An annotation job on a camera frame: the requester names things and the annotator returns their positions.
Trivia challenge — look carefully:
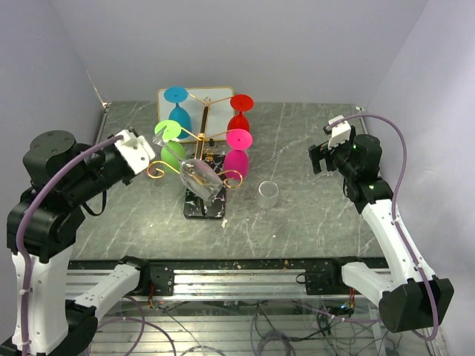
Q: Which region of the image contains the green plastic wine glass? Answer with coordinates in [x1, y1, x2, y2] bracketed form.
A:
[152, 120, 186, 171]

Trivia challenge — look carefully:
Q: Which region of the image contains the pink plastic wine glass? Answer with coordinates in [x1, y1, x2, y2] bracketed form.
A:
[223, 128, 253, 180]

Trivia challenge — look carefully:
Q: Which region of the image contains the gold framed mirror tray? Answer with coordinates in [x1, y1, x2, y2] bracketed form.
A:
[157, 87, 235, 143]

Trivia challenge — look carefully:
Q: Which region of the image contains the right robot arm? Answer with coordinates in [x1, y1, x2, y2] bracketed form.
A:
[308, 134, 454, 333]

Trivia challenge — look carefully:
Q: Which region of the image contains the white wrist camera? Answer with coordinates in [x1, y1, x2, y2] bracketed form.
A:
[324, 115, 352, 149]
[114, 129, 156, 176]

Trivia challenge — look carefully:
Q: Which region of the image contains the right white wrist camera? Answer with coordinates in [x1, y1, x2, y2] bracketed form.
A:
[324, 115, 352, 149]

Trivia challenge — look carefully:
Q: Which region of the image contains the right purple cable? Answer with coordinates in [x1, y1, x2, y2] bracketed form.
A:
[292, 113, 441, 341]

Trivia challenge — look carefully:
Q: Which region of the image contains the clear glass cup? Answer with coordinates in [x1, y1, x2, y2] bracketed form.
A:
[257, 181, 279, 208]
[151, 128, 223, 204]

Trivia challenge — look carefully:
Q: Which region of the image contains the gold wine glass rack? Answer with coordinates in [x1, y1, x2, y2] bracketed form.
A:
[147, 97, 243, 220]

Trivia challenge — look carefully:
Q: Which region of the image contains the red plastic wine glass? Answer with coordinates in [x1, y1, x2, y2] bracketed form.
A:
[227, 94, 254, 132]

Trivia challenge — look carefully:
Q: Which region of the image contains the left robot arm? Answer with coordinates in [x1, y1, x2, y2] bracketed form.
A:
[1, 129, 155, 355]

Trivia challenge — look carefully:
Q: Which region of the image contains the blue plastic wine glass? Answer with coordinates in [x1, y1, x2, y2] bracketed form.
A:
[164, 86, 192, 140]

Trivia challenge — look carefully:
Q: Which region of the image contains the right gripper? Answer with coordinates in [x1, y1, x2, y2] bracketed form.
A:
[309, 133, 358, 179]

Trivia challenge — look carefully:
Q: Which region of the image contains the aluminium mounting rail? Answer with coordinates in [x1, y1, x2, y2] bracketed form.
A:
[66, 259, 431, 301]

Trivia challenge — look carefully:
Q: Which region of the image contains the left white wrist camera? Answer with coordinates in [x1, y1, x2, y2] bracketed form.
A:
[114, 129, 156, 176]

